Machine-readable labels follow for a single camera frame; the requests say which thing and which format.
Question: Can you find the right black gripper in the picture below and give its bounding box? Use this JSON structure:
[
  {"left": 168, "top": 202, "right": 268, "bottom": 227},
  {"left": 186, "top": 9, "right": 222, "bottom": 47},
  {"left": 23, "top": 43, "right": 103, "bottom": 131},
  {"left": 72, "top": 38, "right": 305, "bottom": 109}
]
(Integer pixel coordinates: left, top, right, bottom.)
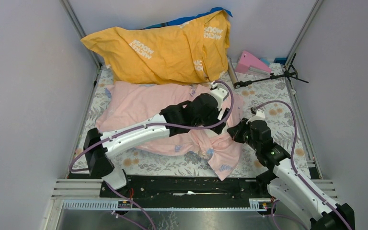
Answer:
[{"left": 227, "top": 118, "right": 260, "bottom": 151}]

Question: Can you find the white pillow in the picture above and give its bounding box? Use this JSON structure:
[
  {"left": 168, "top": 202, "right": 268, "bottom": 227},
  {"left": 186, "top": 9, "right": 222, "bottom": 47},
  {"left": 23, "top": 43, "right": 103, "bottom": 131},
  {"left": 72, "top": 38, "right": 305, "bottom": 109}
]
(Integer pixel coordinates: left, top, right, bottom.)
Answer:
[{"left": 204, "top": 125, "right": 228, "bottom": 138}]

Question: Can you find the blue Elsa pillowcase pink inside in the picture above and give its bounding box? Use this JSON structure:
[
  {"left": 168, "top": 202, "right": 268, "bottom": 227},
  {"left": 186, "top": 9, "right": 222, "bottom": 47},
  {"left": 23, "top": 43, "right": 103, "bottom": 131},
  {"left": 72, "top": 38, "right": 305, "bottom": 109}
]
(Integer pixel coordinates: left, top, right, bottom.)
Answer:
[{"left": 95, "top": 81, "right": 242, "bottom": 180}]

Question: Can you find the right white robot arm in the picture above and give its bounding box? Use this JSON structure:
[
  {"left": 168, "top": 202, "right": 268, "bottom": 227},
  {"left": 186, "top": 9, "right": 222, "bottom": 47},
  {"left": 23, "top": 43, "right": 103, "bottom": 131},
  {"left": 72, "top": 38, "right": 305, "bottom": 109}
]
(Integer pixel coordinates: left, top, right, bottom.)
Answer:
[{"left": 228, "top": 118, "right": 355, "bottom": 230}]

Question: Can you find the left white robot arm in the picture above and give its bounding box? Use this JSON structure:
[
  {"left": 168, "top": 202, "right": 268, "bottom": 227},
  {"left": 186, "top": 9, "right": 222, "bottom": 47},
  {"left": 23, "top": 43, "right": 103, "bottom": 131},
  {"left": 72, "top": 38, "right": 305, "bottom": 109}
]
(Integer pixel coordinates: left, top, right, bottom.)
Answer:
[{"left": 83, "top": 92, "right": 234, "bottom": 197}]

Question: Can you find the yellow Mickey Mouse pillow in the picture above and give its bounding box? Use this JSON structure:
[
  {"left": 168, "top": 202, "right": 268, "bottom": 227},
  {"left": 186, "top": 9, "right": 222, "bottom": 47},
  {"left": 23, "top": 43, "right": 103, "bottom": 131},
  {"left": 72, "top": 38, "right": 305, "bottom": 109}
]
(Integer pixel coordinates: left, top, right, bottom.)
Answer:
[{"left": 81, "top": 10, "right": 230, "bottom": 85}]

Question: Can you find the blue cloth behind pillow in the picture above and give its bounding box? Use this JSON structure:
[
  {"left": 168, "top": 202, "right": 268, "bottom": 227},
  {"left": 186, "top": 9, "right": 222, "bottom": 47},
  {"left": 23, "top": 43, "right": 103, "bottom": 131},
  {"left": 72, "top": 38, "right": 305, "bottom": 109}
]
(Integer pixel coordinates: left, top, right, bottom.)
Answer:
[{"left": 142, "top": 7, "right": 233, "bottom": 30}]

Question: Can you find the metal cylinder rod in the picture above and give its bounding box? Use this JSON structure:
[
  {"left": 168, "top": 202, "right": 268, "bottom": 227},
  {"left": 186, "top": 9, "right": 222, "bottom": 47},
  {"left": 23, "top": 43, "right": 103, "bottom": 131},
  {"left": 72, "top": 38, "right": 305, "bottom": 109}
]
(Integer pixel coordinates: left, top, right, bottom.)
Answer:
[{"left": 227, "top": 57, "right": 239, "bottom": 89}]

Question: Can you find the floral patterned mat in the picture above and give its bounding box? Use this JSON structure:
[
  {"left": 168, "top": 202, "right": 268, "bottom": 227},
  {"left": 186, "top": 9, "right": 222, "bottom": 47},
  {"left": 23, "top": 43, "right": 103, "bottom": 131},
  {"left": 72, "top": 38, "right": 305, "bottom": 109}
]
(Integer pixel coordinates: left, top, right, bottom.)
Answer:
[{"left": 74, "top": 68, "right": 312, "bottom": 178}]

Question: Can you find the pink wedge block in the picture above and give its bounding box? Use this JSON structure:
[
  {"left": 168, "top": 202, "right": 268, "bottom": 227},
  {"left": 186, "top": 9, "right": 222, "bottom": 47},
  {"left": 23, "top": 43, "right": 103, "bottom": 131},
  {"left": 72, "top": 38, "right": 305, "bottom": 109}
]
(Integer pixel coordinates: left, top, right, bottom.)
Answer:
[{"left": 235, "top": 50, "right": 272, "bottom": 75}]

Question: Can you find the black tripod stand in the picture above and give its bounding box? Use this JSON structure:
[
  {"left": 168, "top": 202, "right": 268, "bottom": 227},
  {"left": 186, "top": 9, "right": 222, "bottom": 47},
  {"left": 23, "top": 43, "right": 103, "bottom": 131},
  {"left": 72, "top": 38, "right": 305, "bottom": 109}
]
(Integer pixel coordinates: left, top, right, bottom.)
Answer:
[{"left": 233, "top": 53, "right": 309, "bottom": 89}]

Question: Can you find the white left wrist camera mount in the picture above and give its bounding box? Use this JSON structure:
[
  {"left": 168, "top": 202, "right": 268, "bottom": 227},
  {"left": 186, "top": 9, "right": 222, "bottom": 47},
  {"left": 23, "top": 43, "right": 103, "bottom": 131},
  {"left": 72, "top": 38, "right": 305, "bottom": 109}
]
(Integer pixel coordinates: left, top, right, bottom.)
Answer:
[{"left": 210, "top": 83, "right": 230, "bottom": 103}]

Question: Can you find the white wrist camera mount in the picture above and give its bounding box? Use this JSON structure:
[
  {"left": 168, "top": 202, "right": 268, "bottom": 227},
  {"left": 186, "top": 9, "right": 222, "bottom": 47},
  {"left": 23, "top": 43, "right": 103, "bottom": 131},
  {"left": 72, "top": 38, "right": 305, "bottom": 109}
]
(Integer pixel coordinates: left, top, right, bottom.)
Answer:
[
  {"left": 210, "top": 83, "right": 230, "bottom": 103},
  {"left": 248, "top": 109, "right": 265, "bottom": 122}
]

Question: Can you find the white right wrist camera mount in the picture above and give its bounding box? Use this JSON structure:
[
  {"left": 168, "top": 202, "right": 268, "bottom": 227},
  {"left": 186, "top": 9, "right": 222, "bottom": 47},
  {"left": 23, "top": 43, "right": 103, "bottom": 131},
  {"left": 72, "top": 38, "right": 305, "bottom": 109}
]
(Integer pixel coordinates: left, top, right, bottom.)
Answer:
[{"left": 248, "top": 109, "right": 265, "bottom": 122}]

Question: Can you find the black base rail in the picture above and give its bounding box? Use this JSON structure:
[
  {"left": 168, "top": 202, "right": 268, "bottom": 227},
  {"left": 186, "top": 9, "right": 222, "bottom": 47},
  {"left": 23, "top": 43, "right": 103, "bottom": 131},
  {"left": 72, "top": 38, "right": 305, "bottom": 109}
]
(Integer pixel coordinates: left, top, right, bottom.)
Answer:
[{"left": 99, "top": 175, "right": 275, "bottom": 211}]

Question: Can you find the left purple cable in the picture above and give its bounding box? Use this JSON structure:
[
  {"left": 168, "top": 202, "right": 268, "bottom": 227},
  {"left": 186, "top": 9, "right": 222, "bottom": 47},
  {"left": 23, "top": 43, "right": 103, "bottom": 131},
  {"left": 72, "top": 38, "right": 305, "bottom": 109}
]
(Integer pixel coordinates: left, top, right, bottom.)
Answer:
[{"left": 69, "top": 80, "right": 235, "bottom": 230}]

